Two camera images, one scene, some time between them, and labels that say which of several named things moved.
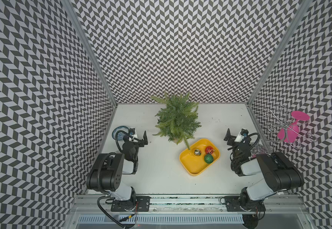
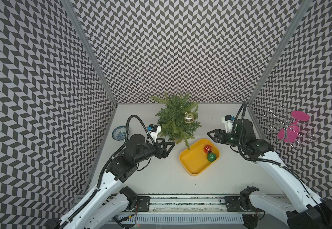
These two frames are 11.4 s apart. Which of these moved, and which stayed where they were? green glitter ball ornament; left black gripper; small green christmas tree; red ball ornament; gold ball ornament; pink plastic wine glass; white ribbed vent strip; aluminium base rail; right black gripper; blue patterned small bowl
Moved: gold ball ornament; green glitter ball ornament; right black gripper; left black gripper
Stayed: aluminium base rail; small green christmas tree; pink plastic wine glass; blue patterned small bowl; red ball ornament; white ribbed vent strip
